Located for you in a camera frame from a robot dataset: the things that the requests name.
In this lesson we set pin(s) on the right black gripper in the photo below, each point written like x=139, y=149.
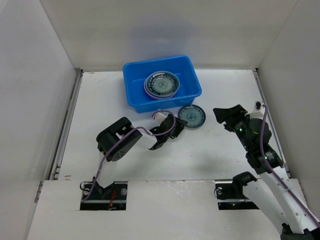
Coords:
x=231, y=118

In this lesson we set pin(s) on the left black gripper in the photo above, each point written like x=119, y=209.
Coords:
x=179, y=127

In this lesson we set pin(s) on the teal patterned plate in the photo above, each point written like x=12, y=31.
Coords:
x=162, y=83
x=193, y=114

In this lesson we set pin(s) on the light blue plastic plate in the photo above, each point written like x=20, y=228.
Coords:
x=175, y=93

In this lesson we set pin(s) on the pink plastic plate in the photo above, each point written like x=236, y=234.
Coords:
x=150, y=92

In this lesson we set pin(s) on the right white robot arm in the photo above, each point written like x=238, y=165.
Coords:
x=271, y=191

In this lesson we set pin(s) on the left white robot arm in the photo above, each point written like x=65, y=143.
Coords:
x=117, y=139

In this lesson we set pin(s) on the blue plastic bin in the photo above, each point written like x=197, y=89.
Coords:
x=135, y=74

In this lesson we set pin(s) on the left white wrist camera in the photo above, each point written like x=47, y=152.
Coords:
x=159, y=117

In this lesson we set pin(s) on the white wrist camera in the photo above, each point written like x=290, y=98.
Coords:
x=159, y=117
x=258, y=110

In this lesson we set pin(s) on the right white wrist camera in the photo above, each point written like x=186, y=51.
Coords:
x=258, y=110

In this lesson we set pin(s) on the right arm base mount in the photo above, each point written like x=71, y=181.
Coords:
x=229, y=198

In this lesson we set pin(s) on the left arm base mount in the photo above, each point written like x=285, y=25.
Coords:
x=110, y=198

